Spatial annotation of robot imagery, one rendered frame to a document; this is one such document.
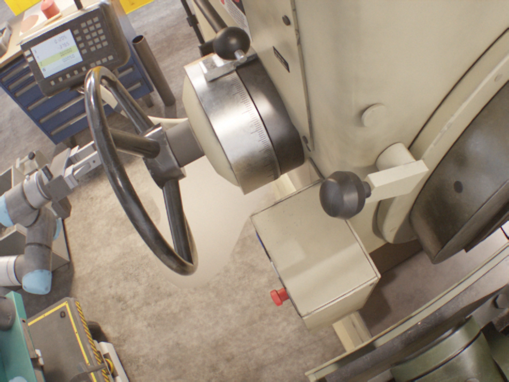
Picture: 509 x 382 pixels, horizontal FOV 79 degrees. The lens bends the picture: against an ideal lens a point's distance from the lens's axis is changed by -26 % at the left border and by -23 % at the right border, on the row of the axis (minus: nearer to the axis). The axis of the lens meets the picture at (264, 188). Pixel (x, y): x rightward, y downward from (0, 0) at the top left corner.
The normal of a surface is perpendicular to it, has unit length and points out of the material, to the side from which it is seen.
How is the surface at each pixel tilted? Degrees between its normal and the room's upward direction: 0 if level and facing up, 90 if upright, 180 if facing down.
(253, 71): 11
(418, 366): 35
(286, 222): 0
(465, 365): 6
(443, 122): 55
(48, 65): 71
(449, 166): 66
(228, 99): 25
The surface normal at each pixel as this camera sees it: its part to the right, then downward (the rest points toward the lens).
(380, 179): 0.24, -0.59
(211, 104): 0.04, -0.07
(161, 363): -0.15, -0.44
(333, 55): -0.85, 0.52
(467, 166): -0.86, 0.18
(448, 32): 0.42, 0.78
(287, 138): 0.35, 0.59
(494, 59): -0.69, -0.06
